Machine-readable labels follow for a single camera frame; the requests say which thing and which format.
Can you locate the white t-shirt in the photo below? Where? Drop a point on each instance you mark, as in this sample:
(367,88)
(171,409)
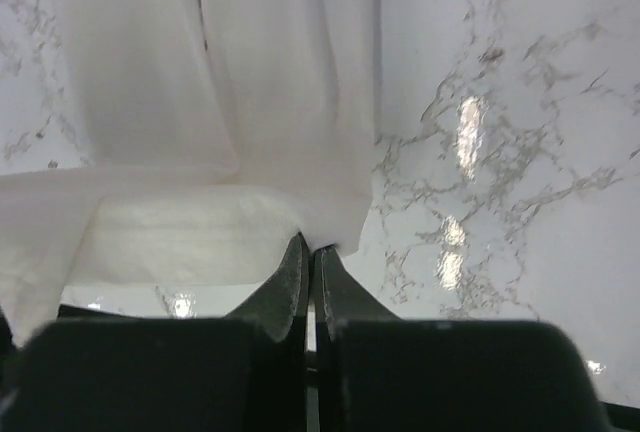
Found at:
(219,130)

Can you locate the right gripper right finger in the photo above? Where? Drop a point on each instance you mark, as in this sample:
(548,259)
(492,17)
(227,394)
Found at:
(379,372)

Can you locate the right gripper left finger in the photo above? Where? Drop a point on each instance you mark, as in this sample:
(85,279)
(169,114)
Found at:
(244,371)

